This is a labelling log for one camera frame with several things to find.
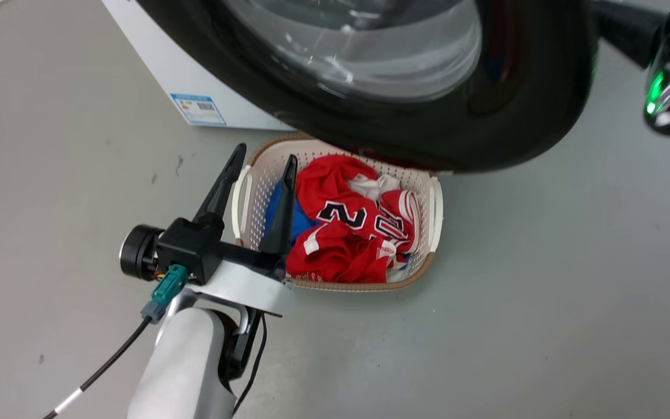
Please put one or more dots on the white perforated laundry basket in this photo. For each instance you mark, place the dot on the white perforated laundry basket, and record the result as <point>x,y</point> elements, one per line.
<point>256,186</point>

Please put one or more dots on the blue garment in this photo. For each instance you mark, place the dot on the blue garment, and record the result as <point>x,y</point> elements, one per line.
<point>303,218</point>

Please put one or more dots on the black round glass washer door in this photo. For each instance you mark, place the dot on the black round glass washer door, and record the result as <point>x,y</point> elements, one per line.
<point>533,116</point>

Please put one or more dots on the white washing machine body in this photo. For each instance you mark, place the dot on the white washing machine body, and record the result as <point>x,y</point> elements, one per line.
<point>154,52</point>

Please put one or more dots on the red numbered sports jersey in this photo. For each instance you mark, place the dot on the red numbered sports jersey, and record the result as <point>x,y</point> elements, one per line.
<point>341,244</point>

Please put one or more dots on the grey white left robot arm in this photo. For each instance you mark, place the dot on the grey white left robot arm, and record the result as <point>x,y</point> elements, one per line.
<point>184,366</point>

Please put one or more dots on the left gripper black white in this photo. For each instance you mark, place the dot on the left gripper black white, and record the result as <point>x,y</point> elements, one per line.
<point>192,250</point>

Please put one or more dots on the white garment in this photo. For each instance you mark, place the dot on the white garment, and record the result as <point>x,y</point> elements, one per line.
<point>373,186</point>

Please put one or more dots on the blue white energy label sticker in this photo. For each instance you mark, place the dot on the blue white energy label sticker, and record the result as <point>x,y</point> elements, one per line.
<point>198,109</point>

